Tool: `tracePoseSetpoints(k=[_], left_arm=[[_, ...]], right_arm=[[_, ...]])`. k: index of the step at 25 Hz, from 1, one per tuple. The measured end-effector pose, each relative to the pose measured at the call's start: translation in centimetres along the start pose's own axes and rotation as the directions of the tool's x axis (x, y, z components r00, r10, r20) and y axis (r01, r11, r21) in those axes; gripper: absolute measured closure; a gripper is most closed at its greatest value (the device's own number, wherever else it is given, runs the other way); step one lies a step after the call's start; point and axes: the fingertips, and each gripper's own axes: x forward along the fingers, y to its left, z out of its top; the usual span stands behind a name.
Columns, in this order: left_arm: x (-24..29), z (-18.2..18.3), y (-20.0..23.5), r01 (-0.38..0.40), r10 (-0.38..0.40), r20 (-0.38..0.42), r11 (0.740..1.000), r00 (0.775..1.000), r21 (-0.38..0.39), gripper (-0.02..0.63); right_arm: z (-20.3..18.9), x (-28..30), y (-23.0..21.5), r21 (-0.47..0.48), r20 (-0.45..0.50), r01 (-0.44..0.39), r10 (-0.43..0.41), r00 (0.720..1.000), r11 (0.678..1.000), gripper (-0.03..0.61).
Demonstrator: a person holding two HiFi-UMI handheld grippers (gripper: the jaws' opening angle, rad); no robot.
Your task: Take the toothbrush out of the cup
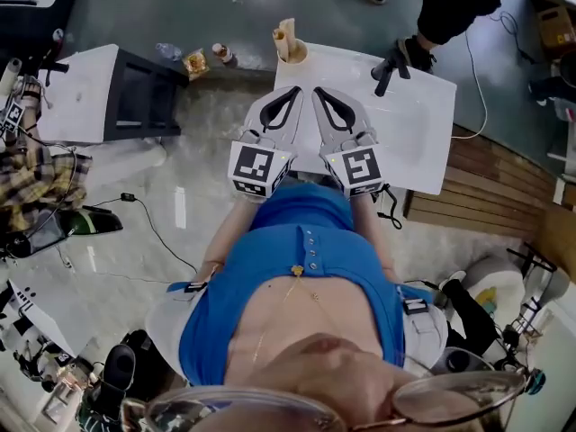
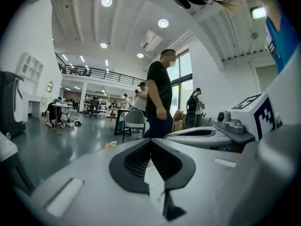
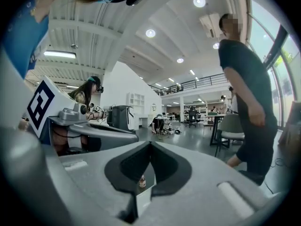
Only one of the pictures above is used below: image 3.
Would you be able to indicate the ceiling air conditioner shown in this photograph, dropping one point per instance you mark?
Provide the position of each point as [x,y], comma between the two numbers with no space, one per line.
[210,26]

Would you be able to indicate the long ceiling light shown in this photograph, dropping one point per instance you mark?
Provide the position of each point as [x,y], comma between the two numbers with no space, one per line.
[60,54]

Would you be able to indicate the black mezzanine railing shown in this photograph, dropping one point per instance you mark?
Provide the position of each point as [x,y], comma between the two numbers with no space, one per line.
[188,85]

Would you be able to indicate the small brown drink bottle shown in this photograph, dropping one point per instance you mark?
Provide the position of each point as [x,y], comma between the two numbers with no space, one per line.
[142,181]

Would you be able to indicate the round ceiling light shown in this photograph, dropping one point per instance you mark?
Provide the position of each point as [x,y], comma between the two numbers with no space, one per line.
[150,33]
[180,60]
[199,2]
[216,46]

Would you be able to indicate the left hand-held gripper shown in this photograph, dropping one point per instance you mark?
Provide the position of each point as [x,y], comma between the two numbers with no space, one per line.
[61,98]

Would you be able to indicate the large window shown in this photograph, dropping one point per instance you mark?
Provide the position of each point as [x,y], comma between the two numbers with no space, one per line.
[261,32]

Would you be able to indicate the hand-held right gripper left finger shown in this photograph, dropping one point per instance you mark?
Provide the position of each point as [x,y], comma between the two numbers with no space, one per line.
[94,173]

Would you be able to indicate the white shelf cabinet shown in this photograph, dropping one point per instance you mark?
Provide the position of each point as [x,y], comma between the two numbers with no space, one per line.
[136,102]

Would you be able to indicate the person's left hand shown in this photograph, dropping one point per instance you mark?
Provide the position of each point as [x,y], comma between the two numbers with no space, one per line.
[60,140]

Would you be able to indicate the person's blue shirt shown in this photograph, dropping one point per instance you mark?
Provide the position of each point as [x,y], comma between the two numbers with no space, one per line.
[21,43]

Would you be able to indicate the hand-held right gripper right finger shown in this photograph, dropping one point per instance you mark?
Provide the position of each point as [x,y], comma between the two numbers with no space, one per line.
[200,185]

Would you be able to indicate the black office chair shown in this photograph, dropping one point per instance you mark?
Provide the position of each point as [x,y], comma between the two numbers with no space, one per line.
[192,116]

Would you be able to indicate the white house-shaped partition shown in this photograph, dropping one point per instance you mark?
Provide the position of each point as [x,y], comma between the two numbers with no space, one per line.
[127,86]

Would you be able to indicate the grey-green chair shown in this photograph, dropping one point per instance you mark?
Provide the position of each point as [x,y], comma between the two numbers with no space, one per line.
[231,128]

